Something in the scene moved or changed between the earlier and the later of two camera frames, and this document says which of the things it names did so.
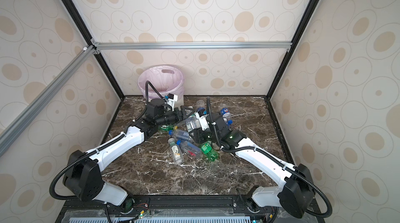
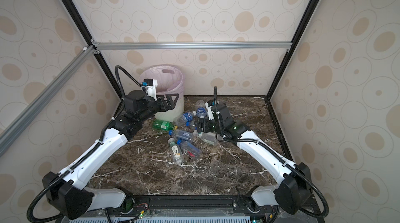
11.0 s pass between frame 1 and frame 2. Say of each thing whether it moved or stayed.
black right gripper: moved
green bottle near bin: stayed
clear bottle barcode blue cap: stayed
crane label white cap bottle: stayed
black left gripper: moved
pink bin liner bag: stayed
